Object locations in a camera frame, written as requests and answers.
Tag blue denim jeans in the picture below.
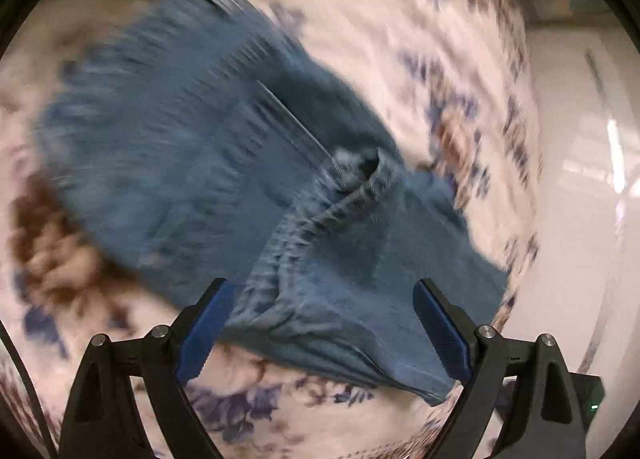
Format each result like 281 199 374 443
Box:
35 0 506 404

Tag black cable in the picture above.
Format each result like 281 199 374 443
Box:
0 320 58 459

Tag floral bed blanket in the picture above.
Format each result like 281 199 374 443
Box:
1 0 539 434

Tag white bed headboard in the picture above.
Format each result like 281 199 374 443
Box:
504 28 639 458

